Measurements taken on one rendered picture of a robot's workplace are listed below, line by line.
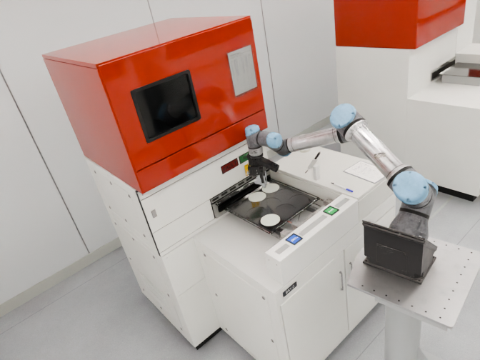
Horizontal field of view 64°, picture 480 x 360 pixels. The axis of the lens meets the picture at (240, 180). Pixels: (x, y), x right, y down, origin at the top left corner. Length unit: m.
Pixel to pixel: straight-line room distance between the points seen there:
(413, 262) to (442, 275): 0.16
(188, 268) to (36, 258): 1.63
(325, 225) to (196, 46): 0.99
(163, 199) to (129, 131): 0.41
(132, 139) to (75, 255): 2.05
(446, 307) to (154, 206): 1.31
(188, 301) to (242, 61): 1.35
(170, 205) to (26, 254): 1.76
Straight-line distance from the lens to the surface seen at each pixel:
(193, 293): 2.33
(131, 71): 1.68
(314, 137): 1.92
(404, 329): 2.02
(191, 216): 2.07
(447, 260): 1.88
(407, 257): 1.70
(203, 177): 2.03
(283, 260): 1.66
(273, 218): 1.98
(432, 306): 1.69
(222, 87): 1.93
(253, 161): 2.04
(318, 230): 1.78
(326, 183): 2.09
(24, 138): 3.18
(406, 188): 1.55
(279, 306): 1.79
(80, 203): 3.44
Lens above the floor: 2.07
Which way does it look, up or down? 30 degrees down
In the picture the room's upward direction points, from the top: 12 degrees counter-clockwise
